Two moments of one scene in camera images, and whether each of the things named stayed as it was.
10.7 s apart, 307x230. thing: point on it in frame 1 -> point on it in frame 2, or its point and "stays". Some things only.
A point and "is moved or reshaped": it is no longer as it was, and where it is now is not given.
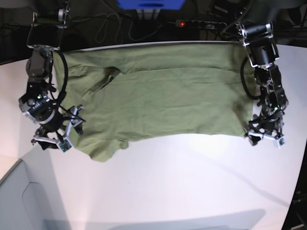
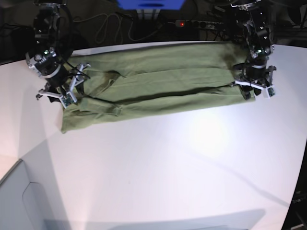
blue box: x=150 y=5 stays
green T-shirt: x=118 y=94 is moved or reshaped
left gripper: x=53 y=123 -> x=60 y=80
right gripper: x=267 y=124 -> x=259 y=76
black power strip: x=187 y=24 stays
